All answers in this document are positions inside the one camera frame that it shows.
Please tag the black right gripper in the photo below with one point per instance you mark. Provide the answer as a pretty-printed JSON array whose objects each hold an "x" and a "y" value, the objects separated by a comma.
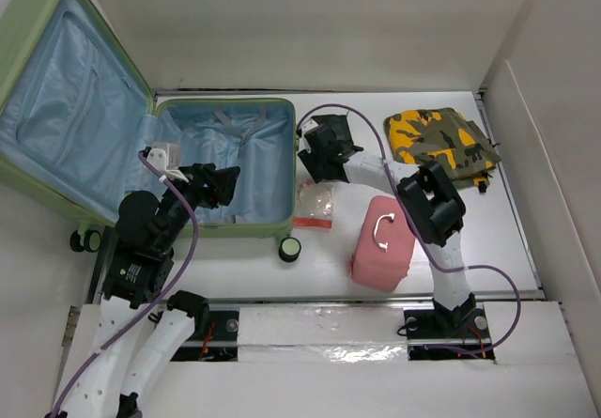
[{"x": 309, "y": 160}]

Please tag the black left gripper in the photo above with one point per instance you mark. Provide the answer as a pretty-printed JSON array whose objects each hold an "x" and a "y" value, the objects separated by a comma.
[{"x": 214, "y": 186}]

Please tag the clear packet with red label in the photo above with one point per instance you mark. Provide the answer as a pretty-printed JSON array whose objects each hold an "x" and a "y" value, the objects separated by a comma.
[{"x": 314, "y": 206}]

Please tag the camouflage clothing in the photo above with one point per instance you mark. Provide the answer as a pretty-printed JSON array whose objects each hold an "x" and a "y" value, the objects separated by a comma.
[{"x": 443, "y": 135}]

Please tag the pink box with handle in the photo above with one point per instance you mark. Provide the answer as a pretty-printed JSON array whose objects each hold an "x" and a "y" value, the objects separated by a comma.
[{"x": 385, "y": 246}]

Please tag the green hard-shell suitcase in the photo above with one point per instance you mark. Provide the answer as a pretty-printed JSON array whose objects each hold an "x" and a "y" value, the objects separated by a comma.
[{"x": 76, "y": 112}]

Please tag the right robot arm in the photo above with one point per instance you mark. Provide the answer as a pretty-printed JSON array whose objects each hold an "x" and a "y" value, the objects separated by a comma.
[{"x": 429, "y": 202}]

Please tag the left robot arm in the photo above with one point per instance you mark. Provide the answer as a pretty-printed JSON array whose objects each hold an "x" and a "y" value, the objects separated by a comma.
[{"x": 142, "y": 325}]

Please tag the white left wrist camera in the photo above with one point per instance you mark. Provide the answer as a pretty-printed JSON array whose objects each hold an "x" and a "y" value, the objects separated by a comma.
[{"x": 164, "y": 158}]

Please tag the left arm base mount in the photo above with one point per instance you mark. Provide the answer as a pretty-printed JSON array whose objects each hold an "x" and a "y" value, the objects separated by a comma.
[{"x": 217, "y": 342}]

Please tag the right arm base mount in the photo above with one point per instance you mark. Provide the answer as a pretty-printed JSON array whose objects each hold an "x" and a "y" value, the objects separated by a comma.
[{"x": 428, "y": 341}]

